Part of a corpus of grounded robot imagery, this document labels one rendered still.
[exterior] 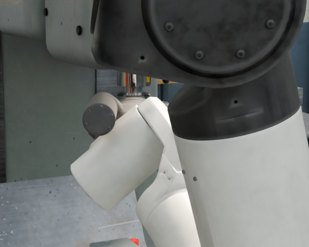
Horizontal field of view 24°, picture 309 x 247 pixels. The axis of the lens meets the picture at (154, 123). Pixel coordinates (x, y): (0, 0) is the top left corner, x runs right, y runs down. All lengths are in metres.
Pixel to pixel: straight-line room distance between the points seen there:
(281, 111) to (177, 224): 0.23
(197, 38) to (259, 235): 0.15
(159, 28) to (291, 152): 0.14
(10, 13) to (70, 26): 0.21
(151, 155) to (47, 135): 0.63
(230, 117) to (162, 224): 0.24
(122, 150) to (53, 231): 0.62
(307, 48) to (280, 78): 6.04
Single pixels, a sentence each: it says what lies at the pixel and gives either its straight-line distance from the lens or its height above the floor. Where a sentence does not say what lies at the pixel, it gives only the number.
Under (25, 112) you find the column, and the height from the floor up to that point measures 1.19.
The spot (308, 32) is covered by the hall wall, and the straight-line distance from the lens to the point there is 6.49.
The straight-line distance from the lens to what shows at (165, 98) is 5.61.
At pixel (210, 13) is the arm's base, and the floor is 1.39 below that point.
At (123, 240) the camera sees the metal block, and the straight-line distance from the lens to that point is 1.05.
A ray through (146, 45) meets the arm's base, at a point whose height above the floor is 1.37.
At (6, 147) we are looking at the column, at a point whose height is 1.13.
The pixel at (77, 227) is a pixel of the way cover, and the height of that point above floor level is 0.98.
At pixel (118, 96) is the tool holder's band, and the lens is 0.98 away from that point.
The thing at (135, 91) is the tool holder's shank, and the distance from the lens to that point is 0.98.
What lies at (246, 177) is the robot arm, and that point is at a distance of 0.47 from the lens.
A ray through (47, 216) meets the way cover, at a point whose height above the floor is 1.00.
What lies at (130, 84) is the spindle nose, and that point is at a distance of 0.97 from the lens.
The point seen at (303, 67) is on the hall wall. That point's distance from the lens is 6.49.
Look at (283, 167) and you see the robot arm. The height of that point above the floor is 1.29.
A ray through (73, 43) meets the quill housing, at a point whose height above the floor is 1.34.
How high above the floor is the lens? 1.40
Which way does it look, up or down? 10 degrees down
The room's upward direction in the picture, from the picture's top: straight up
